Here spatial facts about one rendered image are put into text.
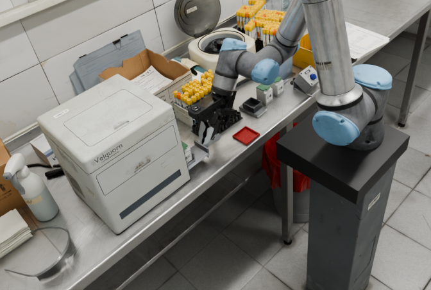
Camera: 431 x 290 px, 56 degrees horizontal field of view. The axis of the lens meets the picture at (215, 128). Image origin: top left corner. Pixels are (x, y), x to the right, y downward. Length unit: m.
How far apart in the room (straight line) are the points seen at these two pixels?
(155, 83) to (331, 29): 0.87
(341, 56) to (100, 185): 0.67
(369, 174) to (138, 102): 0.67
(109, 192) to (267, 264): 1.18
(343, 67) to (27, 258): 0.98
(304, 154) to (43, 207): 0.78
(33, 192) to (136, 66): 0.70
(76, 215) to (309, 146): 0.74
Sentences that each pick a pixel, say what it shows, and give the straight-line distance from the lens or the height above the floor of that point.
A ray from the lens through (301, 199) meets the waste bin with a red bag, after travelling 2.05.
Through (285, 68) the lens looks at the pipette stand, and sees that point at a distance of 1.63.
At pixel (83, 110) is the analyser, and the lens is 1.18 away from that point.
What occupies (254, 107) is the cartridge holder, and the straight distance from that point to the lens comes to 1.47.
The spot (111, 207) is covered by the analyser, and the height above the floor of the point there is 0.99.
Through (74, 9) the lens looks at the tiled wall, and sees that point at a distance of 1.60.
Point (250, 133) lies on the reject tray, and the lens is 1.41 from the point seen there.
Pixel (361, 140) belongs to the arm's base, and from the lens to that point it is 1.25.
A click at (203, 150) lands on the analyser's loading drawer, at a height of 0.92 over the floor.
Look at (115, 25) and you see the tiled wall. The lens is 1.69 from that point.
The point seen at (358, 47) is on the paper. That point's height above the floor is 0.89.
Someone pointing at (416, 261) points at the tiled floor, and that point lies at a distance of 2.21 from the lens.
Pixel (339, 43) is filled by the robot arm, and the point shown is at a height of 1.33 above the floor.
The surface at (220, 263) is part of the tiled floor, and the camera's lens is 2.13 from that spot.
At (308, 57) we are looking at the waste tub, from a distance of 1.67.
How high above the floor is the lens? 1.81
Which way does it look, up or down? 40 degrees down
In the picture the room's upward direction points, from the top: 9 degrees counter-clockwise
